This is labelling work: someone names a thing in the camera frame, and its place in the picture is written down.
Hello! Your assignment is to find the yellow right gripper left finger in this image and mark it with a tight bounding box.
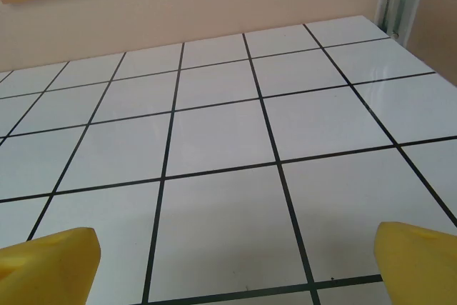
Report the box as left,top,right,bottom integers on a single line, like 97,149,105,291
0,226,102,305

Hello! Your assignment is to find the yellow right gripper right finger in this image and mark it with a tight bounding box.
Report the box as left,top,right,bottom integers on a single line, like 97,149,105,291
373,221,457,305

